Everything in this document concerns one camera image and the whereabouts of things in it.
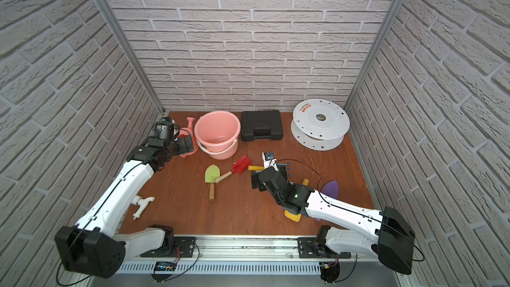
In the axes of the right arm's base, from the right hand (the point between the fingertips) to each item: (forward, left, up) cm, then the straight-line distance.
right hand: (265, 169), depth 79 cm
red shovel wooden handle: (+11, +12, -15) cm, 22 cm away
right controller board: (-35, -21, -16) cm, 43 cm away
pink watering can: (+16, +30, +3) cm, 34 cm away
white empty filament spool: (+28, -31, -7) cm, 43 cm away
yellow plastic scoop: (-16, -12, -13) cm, 24 cm away
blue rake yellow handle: (+9, +2, -15) cm, 17 cm away
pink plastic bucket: (+27, +24, -8) cm, 36 cm away
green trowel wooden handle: (+7, +25, -14) cm, 30 cm away
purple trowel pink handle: (-4, -30, -14) cm, 33 cm away
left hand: (+13, +36, +7) cm, 39 cm away
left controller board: (-29, +40, -17) cm, 52 cm away
